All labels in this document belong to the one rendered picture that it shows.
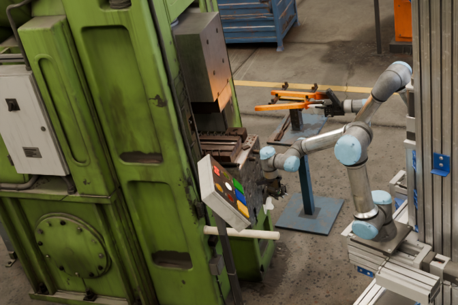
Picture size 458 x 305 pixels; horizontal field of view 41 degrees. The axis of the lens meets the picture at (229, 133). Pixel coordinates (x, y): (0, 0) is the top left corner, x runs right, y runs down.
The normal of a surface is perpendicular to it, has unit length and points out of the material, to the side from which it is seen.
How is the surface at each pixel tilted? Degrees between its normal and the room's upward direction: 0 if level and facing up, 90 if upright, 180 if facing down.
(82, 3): 89
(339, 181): 0
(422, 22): 90
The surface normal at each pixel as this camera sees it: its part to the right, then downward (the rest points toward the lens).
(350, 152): -0.57, 0.39
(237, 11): -0.34, 0.52
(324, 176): -0.18, -0.85
